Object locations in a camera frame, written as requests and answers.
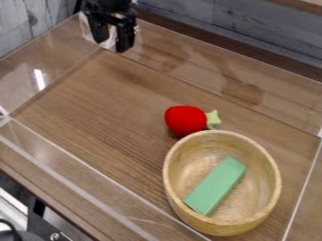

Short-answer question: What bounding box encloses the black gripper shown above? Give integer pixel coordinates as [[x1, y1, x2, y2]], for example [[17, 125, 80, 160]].
[[81, 0, 137, 53]]

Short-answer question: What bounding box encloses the red plush strawberry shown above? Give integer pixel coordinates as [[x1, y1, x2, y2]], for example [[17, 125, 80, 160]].
[[164, 105, 221, 136]]

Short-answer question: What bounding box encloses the wooden bowl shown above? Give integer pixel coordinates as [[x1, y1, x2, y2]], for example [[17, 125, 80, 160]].
[[161, 130, 281, 236]]

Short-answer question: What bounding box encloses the green rectangular block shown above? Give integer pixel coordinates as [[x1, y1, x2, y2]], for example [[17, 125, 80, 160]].
[[183, 156, 247, 217]]

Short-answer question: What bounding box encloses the clear acrylic corner bracket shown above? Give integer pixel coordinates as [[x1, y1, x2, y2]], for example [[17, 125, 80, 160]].
[[78, 12, 117, 49]]

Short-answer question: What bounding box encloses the clear acrylic tray wall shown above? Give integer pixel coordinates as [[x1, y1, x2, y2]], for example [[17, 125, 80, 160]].
[[0, 18, 322, 241]]

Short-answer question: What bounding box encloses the black metal table frame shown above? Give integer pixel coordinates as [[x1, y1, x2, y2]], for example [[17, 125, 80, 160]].
[[26, 197, 82, 241]]

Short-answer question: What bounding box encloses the black cable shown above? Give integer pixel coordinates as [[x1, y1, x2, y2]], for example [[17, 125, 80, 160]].
[[0, 217, 22, 241]]

